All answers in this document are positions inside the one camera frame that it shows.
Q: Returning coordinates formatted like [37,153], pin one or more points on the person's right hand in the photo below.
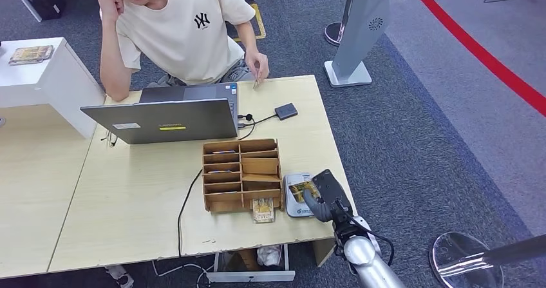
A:
[110,5]

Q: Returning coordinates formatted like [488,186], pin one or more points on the open white drawer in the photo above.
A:
[251,275]

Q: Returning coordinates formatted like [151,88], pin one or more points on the white cabinet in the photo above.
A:
[55,85]

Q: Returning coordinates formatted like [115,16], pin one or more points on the blue card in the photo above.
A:
[224,152]
[219,171]

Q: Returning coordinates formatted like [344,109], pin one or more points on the light wooden desk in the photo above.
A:
[136,200]
[34,192]

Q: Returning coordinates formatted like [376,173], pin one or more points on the white power adapter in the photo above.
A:
[119,276]

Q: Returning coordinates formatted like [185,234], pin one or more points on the person's left forearm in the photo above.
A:
[246,38]

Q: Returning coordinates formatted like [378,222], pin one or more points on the white cloth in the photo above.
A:
[268,255]

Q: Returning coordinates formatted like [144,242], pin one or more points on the wooden card organizer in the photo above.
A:
[241,173]

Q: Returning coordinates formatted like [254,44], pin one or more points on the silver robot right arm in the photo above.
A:
[367,262]

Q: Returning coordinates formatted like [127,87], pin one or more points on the yellow patterned key card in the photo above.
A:
[263,211]

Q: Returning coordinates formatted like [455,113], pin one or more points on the small black card reader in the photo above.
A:
[286,111]

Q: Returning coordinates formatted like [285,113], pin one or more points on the person's left hand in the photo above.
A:
[258,64]

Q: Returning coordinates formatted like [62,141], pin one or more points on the person's right forearm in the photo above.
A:
[113,64]

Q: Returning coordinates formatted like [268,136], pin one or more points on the dark stanchion pole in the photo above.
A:
[512,249]

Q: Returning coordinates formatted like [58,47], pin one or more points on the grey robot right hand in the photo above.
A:
[332,192]

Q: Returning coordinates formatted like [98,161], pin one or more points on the grey laptop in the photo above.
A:
[170,121]

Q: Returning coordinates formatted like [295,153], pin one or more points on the person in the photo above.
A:
[183,34]

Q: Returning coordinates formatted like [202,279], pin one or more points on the flat patterned package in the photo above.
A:
[30,54]

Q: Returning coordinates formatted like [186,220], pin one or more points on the chrome stanchion base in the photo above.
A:
[333,34]
[452,252]

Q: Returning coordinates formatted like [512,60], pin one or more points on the tan ID card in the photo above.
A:
[256,82]

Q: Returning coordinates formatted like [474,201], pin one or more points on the grey standing kiosk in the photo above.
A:
[362,25]

